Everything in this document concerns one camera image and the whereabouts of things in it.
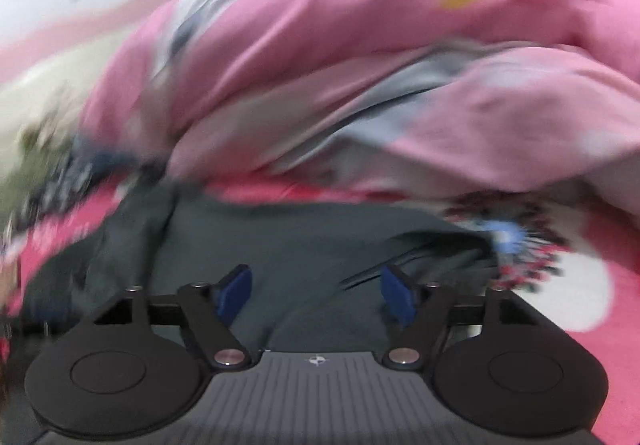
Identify plaid cloth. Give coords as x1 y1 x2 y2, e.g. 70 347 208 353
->
30 140 171 226

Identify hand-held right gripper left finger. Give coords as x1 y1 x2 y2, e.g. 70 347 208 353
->
92 265 252 371

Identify pink floral blanket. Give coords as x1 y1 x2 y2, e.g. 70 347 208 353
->
0 175 640 445

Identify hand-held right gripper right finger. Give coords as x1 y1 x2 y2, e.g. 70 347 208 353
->
381 266 541 370

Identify green floral cloth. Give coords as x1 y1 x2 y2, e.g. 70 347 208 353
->
0 125 76 226

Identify pink and white headboard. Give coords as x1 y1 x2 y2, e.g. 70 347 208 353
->
0 0 191 150

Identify pink and blue duvet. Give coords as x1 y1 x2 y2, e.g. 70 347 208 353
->
80 0 640 206

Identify dark grey shorts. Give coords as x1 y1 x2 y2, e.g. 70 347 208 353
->
20 177 506 356

